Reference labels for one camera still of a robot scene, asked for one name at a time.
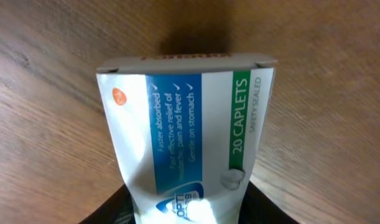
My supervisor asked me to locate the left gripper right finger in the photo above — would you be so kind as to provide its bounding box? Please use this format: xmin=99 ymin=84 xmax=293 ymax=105
xmin=238 ymin=182 xmax=299 ymax=224

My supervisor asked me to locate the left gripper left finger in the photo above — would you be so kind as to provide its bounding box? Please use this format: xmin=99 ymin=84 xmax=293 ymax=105
xmin=79 ymin=185 xmax=136 ymax=224

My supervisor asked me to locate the white Panadol medicine box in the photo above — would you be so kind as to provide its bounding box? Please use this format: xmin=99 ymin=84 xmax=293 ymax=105
xmin=96 ymin=54 xmax=275 ymax=223

